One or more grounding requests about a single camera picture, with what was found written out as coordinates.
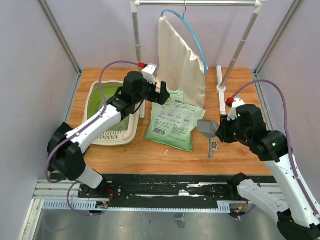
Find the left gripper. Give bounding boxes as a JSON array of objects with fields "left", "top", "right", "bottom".
[{"left": 133, "top": 75, "right": 170, "bottom": 105}]

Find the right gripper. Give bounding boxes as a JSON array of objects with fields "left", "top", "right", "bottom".
[{"left": 216, "top": 112, "right": 251, "bottom": 144}]

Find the piano pattern bag clip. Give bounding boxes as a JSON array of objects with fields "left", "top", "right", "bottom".
[{"left": 208, "top": 138, "right": 218, "bottom": 160}]

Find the grey metal scoop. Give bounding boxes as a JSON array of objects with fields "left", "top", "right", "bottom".
[{"left": 197, "top": 119, "right": 220, "bottom": 139}]

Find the green cat litter bag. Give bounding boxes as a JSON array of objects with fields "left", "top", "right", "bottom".
[{"left": 144, "top": 90, "right": 206, "bottom": 152}]

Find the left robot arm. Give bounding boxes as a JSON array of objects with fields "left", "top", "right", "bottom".
[{"left": 47, "top": 71, "right": 170, "bottom": 198}]

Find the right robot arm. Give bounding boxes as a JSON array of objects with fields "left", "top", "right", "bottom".
[{"left": 216, "top": 104, "right": 320, "bottom": 240}]

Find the cream green litter box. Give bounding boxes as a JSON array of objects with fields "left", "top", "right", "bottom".
[{"left": 82, "top": 80, "right": 140, "bottom": 146}]

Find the cream cloth bag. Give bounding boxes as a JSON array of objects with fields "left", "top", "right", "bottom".
[{"left": 157, "top": 17, "right": 206, "bottom": 108}]

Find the blue clothes hanger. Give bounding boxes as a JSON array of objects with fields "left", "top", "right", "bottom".
[{"left": 160, "top": 9, "right": 208, "bottom": 75}]

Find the white clothes rack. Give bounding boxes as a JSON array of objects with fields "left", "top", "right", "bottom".
[{"left": 130, "top": 0, "right": 265, "bottom": 115}]

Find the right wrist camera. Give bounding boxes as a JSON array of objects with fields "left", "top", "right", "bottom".
[{"left": 225, "top": 97, "right": 245, "bottom": 121}]

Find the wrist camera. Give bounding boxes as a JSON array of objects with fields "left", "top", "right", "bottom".
[
  {"left": 141, "top": 63, "right": 159, "bottom": 85},
  {"left": 225, "top": 97, "right": 245, "bottom": 121}
]

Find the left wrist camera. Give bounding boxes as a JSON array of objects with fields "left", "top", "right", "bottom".
[{"left": 141, "top": 63, "right": 159, "bottom": 85}]

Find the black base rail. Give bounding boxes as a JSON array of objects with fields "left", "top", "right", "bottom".
[{"left": 76, "top": 174, "right": 245, "bottom": 211}]

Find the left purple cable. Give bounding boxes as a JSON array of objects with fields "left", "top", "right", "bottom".
[{"left": 44, "top": 60, "right": 148, "bottom": 217}]

